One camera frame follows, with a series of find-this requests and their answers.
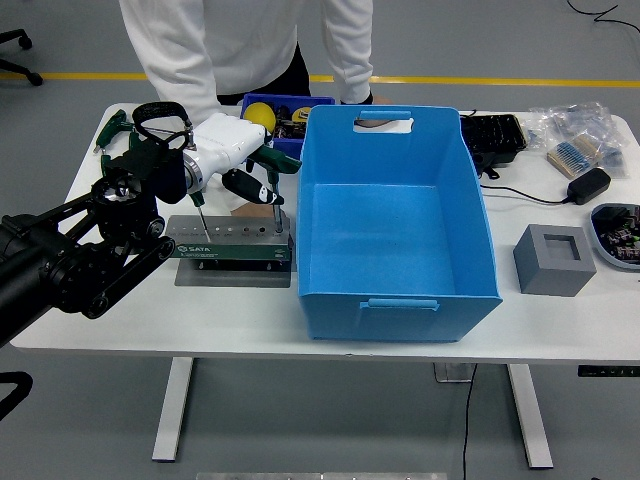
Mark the person's left hand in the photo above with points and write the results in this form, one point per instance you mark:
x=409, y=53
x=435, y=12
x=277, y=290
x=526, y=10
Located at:
x=382, y=100

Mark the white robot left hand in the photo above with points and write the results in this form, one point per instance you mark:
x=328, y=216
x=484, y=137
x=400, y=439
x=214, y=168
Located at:
x=225, y=140

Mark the person's right hand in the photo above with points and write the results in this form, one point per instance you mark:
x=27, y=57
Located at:
x=252, y=210

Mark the metal hex key stand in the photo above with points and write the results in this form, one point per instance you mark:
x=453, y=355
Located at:
x=235, y=250

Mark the person's right forearm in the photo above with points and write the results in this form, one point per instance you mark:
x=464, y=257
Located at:
x=185, y=90

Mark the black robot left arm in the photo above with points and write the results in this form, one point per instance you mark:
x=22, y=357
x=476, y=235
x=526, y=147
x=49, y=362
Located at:
x=50, y=260

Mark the person's left forearm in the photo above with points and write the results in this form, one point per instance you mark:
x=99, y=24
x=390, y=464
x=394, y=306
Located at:
x=352, y=70

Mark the large light blue plastic box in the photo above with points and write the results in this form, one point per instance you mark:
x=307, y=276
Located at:
x=380, y=235

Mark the yellow lemon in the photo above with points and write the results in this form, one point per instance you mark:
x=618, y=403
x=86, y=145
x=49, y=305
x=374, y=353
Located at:
x=260, y=114

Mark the dark small parts pile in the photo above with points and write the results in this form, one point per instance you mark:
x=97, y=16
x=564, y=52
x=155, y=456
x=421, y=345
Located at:
x=287, y=129

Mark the small dark blue bin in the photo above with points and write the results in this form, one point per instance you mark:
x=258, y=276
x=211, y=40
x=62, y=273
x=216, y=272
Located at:
x=290, y=147

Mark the yellow tape measure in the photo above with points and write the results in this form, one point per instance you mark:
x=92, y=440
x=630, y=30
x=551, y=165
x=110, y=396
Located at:
x=301, y=114

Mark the person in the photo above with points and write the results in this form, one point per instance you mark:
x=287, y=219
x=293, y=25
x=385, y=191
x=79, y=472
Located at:
x=250, y=40

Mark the black plastic case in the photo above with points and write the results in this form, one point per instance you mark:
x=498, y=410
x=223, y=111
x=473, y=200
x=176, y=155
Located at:
x=492, y=135

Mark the clear plastic bags pile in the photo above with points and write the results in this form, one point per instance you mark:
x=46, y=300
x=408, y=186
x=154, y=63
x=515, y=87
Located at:
x=565, y=117

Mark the blue resistor strip bundle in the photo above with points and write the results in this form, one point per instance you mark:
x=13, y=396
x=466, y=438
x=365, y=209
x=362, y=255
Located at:
x=562, y=152

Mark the black office chair base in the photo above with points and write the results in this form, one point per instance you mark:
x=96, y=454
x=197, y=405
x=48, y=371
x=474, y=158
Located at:
x=34, y=78

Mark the tan resistor strip bundle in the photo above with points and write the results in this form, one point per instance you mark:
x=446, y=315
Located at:
x=586, y=145

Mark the white table leg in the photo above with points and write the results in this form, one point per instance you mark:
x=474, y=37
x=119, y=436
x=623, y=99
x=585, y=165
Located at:
x=530, y=415
x=172, y=410

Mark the black power adapter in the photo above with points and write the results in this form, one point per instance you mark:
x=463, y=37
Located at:
x=589, y=185

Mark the grey foam block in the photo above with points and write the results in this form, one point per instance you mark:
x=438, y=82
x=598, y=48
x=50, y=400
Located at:
x=540, y=270

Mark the grey metal floor plate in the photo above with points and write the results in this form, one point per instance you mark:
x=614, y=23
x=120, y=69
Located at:
x=450, y=372

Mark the grey oval tray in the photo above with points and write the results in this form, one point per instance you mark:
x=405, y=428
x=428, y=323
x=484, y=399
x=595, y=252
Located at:
x=600, y=252

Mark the electronic parts in tray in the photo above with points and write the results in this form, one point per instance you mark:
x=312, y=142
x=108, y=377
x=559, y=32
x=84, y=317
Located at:
x=622, y=235

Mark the black table control panel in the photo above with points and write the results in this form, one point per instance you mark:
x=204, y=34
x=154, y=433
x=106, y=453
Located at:
x=610, y=372

